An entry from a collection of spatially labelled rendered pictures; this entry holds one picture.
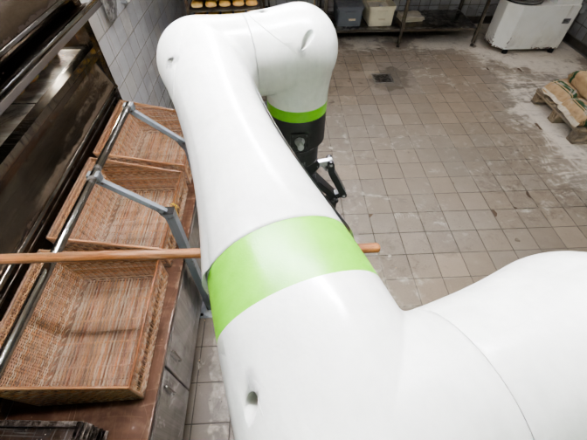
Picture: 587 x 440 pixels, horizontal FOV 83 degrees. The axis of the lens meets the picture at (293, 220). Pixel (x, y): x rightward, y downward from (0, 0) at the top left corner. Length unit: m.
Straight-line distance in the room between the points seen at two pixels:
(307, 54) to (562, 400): 0.40
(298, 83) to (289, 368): 0.38
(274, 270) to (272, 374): 0.05
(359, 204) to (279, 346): 2.63
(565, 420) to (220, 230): 0.20
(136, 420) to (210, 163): 1.36
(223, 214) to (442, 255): 2.47
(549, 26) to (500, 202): 3.19
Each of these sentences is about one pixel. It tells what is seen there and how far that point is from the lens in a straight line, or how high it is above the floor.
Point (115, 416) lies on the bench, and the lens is 1.60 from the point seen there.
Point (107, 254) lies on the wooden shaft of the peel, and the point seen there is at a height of 1.21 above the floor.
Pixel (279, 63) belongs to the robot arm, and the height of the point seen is 1.82.
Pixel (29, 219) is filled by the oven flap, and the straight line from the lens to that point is 1.75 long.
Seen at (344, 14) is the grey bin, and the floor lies 0.38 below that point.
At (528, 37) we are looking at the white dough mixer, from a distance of 5.84.
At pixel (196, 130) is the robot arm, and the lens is 0.32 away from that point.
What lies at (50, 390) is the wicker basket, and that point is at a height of 0.78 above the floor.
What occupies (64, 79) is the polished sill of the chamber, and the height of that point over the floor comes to 1.18.
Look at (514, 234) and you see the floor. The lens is 3.04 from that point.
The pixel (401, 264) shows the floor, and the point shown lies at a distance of 2.50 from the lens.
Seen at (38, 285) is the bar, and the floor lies 1.17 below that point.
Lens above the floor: 2.01
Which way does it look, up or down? 50 degrees down
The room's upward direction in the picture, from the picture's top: straight up
